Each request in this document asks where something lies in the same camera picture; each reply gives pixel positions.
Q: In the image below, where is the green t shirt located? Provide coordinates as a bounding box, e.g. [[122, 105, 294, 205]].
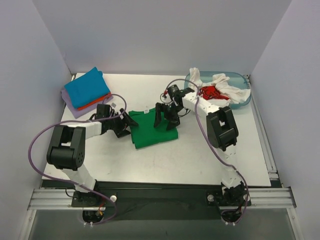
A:
[[128, 108, 179, 149]]

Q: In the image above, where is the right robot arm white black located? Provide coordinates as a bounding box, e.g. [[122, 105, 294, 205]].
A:
[[153, 88, 247, 204]]

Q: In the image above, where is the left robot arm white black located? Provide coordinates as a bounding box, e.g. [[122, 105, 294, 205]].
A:
[[46, 104, 139, 206]]

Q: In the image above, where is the folded orange t shirt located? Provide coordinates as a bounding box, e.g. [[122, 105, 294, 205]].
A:
[[77, 92, 111, 111]]

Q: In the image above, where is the folded blue t shirt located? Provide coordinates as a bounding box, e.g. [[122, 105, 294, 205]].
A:
[[64, 67, 111, 109]]

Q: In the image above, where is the white t shirt red print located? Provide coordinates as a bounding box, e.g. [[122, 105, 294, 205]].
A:
[[187, 66, 252, 105]]

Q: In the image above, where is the clear blue plastic bin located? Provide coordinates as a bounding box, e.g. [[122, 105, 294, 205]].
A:
[[184, 70, 253, 110]]

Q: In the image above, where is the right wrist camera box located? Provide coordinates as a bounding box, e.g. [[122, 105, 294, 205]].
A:
[[166, 84, 180, 98]]

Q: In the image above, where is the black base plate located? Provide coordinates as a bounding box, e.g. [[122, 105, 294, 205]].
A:
[[65, 179, 251, 221]]

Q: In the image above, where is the aluminium frame rail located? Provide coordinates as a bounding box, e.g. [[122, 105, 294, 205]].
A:
[[27, 188, 296, 210]]

